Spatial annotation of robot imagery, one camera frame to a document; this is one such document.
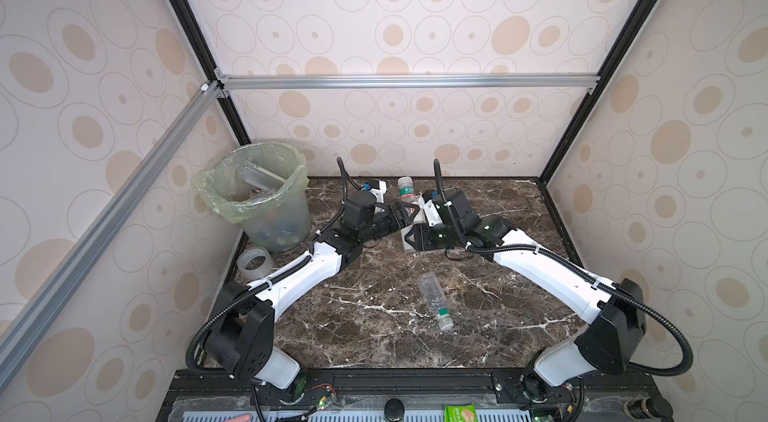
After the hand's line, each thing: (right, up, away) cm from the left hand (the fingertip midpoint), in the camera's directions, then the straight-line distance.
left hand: (422, 209), depth 76 cm
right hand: (-2, -7, +3) cm, 8 cm away
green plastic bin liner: (-57, +3, +16) cm, 59 cm away
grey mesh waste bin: (-42, -6, +14) cm, 44 cm away
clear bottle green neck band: (+6, -27, +13) cm, 31 cm away
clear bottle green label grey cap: (-4, +4, +4) cm, 7 cm away
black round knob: (-7, -42, -13) cm, 45 cm away
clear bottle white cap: (-49, +10, +17) cm, 53 cm away
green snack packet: (+8, -47, -7) cm, 48 cm away
